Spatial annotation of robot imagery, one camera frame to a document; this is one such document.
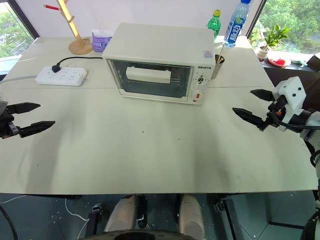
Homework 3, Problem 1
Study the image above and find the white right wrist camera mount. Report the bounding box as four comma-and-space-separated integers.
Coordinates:
272, 76, 308, 132

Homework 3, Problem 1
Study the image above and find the white plate with red items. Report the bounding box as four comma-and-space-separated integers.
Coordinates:
266, 55, 292, 68

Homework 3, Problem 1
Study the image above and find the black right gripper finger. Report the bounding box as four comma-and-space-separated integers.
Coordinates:
231, 107, 267, 132
249, 88, 276, 102

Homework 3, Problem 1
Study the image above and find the glass oven door with handle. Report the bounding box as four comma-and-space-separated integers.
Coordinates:
107, 58, 194, 100

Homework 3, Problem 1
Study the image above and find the purple tissue pack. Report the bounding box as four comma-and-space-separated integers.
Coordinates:
91, 28, 114, 53

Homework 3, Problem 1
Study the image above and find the potted green plant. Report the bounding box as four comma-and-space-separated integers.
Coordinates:
256, 24, 293, 61

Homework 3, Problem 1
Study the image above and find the white power strip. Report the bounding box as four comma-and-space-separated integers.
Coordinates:
34, 65, 89, 88

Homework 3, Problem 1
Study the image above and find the silver robot leg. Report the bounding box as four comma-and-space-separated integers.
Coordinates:
178, 193, 206, 239
103, 194, 141, 234

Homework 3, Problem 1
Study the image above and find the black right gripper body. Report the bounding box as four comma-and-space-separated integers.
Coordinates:
265, 95, 289, 128

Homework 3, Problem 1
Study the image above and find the black table leg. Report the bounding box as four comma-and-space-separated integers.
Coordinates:
214, 196, 241, 240
84, 203, 104, 237

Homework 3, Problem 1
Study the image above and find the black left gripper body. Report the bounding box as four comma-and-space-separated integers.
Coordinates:
0, 105, 21, 140

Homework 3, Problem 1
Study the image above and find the white toaster oven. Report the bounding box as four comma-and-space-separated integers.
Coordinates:
101, 22, 216, 106

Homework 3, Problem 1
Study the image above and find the wooden cup tree stand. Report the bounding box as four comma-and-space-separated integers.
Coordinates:
55, 0, 94, 56

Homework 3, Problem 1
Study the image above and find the pale green dish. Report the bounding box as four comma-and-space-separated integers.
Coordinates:
290, 58, 309, 67

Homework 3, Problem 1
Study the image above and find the metal cup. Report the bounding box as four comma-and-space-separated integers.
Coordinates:
210, 54, 226, 81

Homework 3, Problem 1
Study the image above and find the brown box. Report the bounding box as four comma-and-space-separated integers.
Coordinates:
305, 51, 320, 74

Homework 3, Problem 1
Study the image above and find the green plastic bottle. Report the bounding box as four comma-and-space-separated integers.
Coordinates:
206, 9, 223, 40

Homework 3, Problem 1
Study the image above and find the black plug and cable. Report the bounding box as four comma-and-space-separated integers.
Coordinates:
51, 56, 104, 75

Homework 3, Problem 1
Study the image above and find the white floor cable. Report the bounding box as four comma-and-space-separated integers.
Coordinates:
63, 196, 91, 223

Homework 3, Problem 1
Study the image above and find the dark rounded robot body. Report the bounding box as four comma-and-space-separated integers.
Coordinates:
84, 230, 209, 240

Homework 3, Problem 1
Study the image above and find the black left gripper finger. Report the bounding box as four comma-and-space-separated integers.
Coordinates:
18, 120, 56, 139
6, 102, 42, 116

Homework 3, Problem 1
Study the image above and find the blue label water bottle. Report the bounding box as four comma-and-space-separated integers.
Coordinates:
222, 0, 252, 49

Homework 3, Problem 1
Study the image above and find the grey power strip cable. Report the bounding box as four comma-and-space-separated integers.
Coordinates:
0, 74, 39, 86

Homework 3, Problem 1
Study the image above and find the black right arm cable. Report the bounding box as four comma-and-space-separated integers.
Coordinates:
273, 111, 320, 169

